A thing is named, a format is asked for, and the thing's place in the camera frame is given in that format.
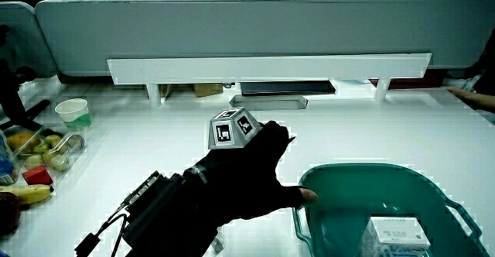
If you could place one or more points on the person's left hand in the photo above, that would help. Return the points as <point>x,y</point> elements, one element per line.
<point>247,172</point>

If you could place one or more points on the white milk carton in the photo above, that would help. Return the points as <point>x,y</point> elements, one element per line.
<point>398,231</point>

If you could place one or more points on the person's left forearm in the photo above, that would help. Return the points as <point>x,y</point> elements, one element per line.
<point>170,214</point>

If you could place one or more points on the white flat tray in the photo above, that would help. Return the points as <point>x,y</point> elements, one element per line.
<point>267,102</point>

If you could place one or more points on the brown cardboard box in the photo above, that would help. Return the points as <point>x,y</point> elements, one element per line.
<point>208,90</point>

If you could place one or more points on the teal plastic basin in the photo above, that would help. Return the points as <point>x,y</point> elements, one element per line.
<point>348,195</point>

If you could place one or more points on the white desk shelf riser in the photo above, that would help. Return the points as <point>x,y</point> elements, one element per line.
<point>267,68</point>

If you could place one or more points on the large grey partition panel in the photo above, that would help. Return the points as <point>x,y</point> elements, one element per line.
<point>251,28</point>

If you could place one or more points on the brown kiwi fruit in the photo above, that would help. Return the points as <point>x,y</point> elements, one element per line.
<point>76,142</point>

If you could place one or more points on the clear plastic fruit container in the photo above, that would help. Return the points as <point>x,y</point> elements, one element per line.
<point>73,154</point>

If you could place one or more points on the white and green paper cup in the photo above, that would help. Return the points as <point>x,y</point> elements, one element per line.
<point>75,114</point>

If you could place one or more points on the red flat item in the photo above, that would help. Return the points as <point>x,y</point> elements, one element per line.
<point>410,83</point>

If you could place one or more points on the green fruit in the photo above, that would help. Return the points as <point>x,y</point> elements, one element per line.
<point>33,160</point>
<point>58,160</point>
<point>40,148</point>
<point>53,139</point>

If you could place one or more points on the red block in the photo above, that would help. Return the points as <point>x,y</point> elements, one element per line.
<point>37,175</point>

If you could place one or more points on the yellow banana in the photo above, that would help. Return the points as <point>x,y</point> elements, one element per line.
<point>27,193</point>

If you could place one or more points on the orange fruit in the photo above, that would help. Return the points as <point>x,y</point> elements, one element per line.
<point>21,140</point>

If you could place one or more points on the blue and white packet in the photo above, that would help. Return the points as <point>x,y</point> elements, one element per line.
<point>5,168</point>

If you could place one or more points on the dark red apple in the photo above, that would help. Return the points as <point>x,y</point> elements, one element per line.
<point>7,212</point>

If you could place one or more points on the small grey partition panel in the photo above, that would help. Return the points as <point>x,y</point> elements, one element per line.
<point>23,40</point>

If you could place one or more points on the black camera stand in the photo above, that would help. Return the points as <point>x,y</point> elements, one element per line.
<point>13,94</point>

